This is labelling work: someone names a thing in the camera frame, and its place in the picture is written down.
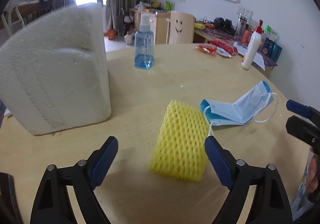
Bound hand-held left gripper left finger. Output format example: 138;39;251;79
30;136;119;224

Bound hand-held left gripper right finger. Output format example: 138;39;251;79
204;136;293;224

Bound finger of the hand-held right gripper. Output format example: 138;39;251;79
286;116;320;155
286;100;320;121

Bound yellow foam net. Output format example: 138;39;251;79
149;100;210;182

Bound blue face mask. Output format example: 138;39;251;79
200;80;278;127

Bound white foam box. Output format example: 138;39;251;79
0;2;112;136

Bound person's right hand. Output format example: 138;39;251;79
305;153;320;193

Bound white lotion bottle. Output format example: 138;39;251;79
241;20;264;70

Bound green capped bottle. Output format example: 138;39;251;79
262;25;273;40

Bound white snack packet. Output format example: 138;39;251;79
216;47;233;58

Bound red snack packet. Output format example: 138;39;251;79
207;39;238;55
195;44;217;56

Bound dark water bottle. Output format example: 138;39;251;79
234;14;248;38

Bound desk with patterned cloth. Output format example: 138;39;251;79
194;21;278;78

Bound black headphones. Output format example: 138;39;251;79
214;17;235;31

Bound blue spray bottle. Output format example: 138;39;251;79
134;13;155;70

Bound wooden chair with smiley face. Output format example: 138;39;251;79
166;11;195;45

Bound black cart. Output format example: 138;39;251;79
116;8;134;36

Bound wooden desk with drawers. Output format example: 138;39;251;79
129;8;172;45

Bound metal bunk bed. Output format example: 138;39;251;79
0;0;63;37

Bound white wall socket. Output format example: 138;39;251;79
237;6;253;16

